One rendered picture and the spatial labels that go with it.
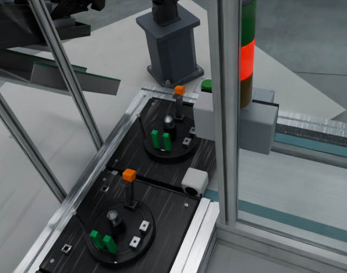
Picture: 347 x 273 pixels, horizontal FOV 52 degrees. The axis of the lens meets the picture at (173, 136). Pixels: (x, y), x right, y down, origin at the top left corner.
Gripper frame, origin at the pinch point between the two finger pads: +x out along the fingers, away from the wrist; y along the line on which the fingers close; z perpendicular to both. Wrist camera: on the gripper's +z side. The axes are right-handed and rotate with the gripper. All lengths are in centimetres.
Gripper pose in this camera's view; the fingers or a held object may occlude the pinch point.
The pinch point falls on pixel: (56, 5)
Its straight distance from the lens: 85.6
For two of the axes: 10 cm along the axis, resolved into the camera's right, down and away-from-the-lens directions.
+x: -6.1, 7.6, -2.3
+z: -3.4, -5.2, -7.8
